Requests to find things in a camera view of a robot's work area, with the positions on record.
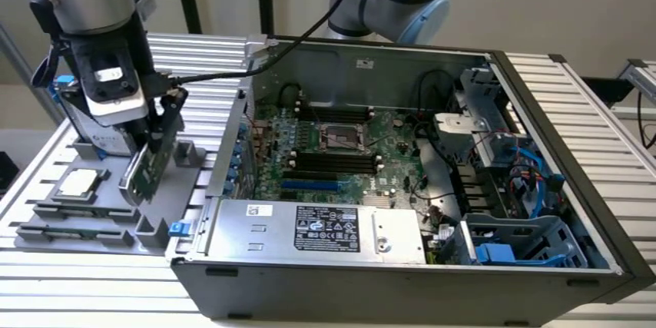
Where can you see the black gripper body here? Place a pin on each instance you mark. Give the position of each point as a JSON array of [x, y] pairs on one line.
[[140, 55]]

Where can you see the green graphics card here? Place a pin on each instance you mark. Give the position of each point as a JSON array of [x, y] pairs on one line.
[[151, 174]]

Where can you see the black RAM slot bank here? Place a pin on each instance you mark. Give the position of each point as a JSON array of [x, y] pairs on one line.
[[335, 162], [337, 113]]

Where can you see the blue expansion slot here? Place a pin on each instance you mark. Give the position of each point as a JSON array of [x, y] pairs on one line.
[[309, 186]]

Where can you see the silver hard disk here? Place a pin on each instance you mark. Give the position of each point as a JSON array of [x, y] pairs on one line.
[[92, 128]]

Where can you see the silver CPU chip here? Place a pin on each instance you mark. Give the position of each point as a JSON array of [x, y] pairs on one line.
[[81, 184]]

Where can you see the grey parts rack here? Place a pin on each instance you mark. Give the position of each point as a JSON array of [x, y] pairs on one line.
[[159, 209]]

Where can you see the blue case latch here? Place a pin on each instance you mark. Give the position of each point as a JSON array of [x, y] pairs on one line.
[[180, 228]]

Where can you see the black box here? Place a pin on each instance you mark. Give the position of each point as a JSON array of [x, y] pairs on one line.
[[5, 172]]

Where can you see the black CPU socket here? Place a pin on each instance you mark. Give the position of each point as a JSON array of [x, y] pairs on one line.
[[341, 137]]

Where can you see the silver power supply unit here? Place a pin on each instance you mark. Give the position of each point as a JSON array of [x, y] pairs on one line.
[[287, 228]]

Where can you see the green motherboard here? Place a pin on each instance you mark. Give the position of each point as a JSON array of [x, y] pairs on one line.
[[395, 174]]

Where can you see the grey metal drive cage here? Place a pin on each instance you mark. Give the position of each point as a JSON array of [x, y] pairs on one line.
[[481, 113]]

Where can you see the black open PC case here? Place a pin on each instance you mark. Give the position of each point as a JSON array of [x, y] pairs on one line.
[[409, 289]]

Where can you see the grey blue disk bay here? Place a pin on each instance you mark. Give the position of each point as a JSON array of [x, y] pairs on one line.
[[543, 239]]

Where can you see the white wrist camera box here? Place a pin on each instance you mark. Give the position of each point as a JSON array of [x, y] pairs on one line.
[[115, 90]]

